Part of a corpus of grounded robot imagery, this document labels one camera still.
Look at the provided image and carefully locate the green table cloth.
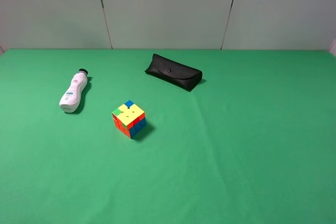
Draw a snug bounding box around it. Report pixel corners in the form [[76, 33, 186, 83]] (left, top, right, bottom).
[[1, 49, 335, 223]]

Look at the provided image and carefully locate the multicolour puzzle cube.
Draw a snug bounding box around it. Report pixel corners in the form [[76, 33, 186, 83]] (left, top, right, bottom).
[[111, 100, 146, 138]]

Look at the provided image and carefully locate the white bottle with black brush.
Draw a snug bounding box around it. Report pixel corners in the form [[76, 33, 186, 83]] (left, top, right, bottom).
[[59, 69, 88, 113]]

